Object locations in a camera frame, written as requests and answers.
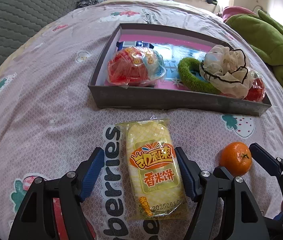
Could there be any yellow rice cracker packet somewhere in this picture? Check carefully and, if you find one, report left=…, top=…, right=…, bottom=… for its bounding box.
left=117, top=118, right=188, bottom=220

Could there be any blue cookie packet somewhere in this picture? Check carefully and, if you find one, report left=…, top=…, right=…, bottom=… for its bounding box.
left=116, top=41, right=154, bottom=51

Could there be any pink strawberry print bedsheet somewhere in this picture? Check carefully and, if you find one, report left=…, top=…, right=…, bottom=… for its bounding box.
left=0, top=0, right=283, bottom=239

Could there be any pink pillow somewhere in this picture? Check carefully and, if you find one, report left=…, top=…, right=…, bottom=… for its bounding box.
left=222, top=6, right=255, bottom=23

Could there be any dark shallow box tray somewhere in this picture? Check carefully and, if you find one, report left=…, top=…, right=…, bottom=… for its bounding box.
left=88, top=23, right=272, bottom=116

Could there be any green fleece blanket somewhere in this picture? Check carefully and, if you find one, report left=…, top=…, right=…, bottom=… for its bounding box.
left=225, top=10, right=283, bottom=87

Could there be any orange mandarin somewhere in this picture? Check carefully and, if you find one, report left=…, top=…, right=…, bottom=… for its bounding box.
left=220, top=141, right=252, bottom=177

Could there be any large blue-red surprise egg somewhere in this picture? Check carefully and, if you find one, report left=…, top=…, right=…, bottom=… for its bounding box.
left=107, top=46, right=166, bottom=87

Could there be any pink and blue book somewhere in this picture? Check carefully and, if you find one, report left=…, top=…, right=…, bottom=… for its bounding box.
left=104, top=33, right=222, bottom=92

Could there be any small red-white surprise egg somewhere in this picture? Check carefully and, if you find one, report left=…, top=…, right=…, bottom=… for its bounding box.
left=244, top=69, right=266, bottom=102

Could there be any beige sheer fabric scrunchie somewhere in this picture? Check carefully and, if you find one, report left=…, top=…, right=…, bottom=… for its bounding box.
left=199, top=45, right=253, bottom=99

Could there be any green knitted ring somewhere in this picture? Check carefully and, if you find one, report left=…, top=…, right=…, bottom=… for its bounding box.
left=177, top=57, right=221, bottom=95

